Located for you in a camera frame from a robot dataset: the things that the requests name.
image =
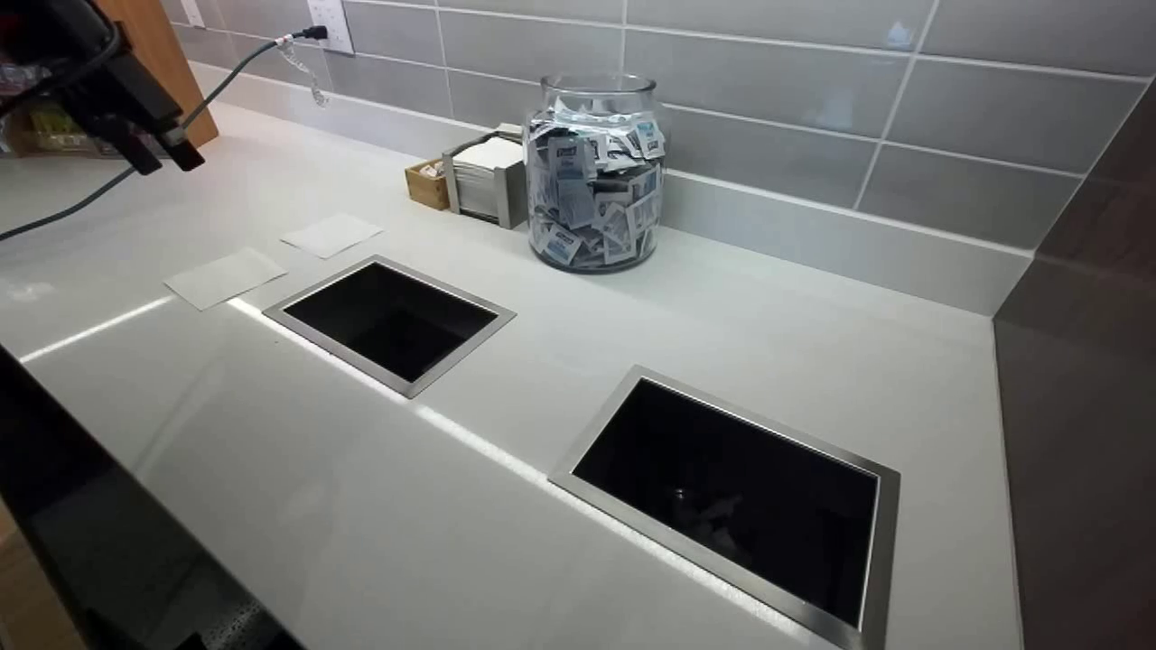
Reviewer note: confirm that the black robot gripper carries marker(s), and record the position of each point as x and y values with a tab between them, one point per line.
93	74

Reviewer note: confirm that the white paper towel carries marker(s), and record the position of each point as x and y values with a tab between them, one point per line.
224	277

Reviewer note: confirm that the left steel garbage chute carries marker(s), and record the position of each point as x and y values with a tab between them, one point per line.
391	322

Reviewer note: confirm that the steel garbage chute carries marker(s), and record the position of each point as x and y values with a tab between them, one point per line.
791	520
391	322

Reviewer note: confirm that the right steel garbage chute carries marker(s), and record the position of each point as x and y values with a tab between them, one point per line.
791	520

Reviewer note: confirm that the wooden cabinet panel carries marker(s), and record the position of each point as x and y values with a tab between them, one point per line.
155	46

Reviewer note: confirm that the wooden tray of packets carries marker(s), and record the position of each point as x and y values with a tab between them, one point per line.
427	180

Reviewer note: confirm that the white napkin dispenser box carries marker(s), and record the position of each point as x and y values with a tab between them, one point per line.
489	180

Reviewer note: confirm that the glass jar of packets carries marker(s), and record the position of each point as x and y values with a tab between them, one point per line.
592	170

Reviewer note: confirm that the white wall outlet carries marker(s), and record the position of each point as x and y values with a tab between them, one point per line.
334	19

